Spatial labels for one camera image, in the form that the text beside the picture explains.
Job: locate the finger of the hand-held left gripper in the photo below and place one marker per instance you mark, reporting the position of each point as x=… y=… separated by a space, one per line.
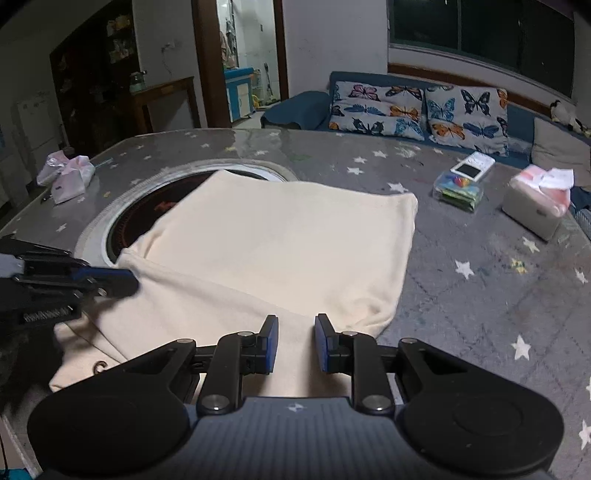
x=108 y=275
x=115 y=290

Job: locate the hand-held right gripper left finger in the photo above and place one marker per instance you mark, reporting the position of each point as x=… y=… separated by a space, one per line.
x=272 y=345

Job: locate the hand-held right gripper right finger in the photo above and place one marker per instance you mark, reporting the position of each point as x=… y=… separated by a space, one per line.
x=322 y=345

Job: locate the cream garment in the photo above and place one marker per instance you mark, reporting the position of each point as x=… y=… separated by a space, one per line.
x=277 y=240

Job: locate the round built-in cooker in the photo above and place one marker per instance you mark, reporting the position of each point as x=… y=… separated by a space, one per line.
x=134 y=221

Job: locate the pink plastic bag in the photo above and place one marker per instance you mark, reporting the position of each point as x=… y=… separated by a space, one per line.
x=69 y=177

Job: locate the grey star-printed tablecloth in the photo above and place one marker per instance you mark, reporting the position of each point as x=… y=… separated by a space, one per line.
x=461 y=300

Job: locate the white refrigerator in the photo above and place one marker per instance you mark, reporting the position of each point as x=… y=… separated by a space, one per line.
x=39 y=120

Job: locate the wooden side table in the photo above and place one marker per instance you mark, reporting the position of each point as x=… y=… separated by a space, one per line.
x=161 y=97

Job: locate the green jar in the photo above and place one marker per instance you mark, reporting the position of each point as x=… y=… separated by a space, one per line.
x=137 y=82

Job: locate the clear packet of colourful items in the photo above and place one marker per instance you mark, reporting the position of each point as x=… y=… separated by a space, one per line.
x=457 y=191

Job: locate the dark wooden shelf cabinet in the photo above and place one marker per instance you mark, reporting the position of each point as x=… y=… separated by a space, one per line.
x=92 y=69

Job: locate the blue and white cabinet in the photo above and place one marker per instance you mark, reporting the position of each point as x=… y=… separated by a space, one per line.
x=238 y=94

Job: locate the white handheld device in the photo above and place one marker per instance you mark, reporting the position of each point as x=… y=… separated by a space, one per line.
x=473 y=167

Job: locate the blue sofa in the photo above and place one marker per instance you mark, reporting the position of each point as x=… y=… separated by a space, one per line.
x=295 y=108

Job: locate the butterfly-printed cushion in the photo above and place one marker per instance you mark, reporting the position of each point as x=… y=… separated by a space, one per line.
x=376 y=110
x=466 y=120

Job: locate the white tissue box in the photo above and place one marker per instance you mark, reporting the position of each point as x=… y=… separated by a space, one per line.
x=528 y=212

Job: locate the pink tissue packet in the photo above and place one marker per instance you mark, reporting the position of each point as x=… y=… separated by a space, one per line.
x=549 y=184

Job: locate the beige cushion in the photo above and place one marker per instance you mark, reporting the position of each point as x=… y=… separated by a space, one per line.
x=561 y=147

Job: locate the black and white plush toy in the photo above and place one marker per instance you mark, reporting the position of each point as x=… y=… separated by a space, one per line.
x=565 y=115

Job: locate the dark window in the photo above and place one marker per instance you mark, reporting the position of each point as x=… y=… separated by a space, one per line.
x=485 y=32

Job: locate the brown door frame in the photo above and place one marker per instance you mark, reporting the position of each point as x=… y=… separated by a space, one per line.
x=203 y=60

